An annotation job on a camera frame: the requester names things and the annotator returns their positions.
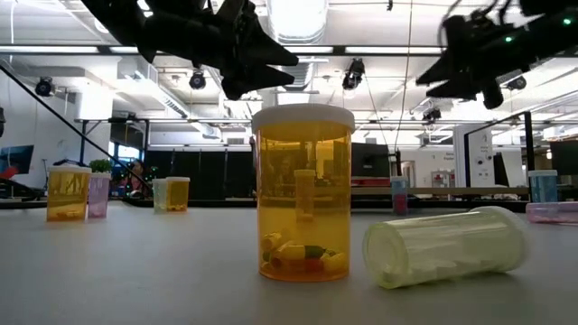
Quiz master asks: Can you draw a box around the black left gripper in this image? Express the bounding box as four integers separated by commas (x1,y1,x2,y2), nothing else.
135,0,300,102

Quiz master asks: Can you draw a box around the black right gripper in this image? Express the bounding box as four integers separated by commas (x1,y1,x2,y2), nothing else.
415,12,544,111

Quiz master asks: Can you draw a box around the slim pink pill bottle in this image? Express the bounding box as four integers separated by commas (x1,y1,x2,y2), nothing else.
87,172,112,220
525,200,578,225
294,168,317,223

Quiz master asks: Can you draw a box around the small blue bottle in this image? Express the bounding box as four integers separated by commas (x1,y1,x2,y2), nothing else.
389,175,410,217

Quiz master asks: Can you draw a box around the slim blue pill bottle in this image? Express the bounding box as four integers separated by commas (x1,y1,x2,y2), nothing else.
527,169,559,204

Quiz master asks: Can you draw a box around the short orange pill bottle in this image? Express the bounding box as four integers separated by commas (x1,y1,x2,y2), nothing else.
46,163,93,223
164,176,191,214

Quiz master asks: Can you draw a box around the slim pale green pill bottle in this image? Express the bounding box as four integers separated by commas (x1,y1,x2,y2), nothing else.
152,177,169,215

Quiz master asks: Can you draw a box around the wide pale green pill bottle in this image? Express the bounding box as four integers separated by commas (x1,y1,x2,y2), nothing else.
362,205,532,291

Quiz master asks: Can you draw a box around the white pillar with sign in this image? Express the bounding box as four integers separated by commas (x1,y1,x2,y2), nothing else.
452,124,497,189

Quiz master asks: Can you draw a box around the black monitor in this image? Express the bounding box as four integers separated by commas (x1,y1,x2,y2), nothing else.
549,139,578,177

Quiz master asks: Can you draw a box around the red bench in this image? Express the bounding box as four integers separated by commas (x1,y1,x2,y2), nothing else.
350,177,392,188

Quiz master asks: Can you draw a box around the person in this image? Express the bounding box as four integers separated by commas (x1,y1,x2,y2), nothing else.
120,158,154,200

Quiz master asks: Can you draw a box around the tall orange pill bottle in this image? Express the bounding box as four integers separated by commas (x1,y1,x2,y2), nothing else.
251,102,357,283

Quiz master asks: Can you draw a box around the leafy background plant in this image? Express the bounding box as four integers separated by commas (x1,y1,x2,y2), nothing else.
89,158,113,175

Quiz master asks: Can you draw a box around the thin black slanted rod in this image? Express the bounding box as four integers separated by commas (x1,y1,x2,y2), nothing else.
0,65,154,193

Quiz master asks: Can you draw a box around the computer monitor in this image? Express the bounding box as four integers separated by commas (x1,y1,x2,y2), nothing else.
0,144,35,181

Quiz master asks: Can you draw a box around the silver ceiling air duct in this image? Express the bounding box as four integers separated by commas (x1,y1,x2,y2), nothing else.
266,0,331,45

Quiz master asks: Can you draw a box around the black shelf end frame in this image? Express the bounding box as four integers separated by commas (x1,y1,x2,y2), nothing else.
463,110,536,203

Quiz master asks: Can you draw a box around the black wall screen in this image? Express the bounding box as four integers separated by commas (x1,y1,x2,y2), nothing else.
350,142,391,178

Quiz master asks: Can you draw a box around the black partition wall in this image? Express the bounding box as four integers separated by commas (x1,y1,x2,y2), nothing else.
144,148,255,201

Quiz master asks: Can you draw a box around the black metal rig frame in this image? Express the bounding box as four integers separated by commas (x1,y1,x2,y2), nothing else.
0,196,529,211

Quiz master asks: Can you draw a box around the black gantry frame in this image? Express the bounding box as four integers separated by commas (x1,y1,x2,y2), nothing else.
74,117,151,200

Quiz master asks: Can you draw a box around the long ceiling light rail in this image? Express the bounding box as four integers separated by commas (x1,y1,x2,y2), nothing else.
0,43,578,59

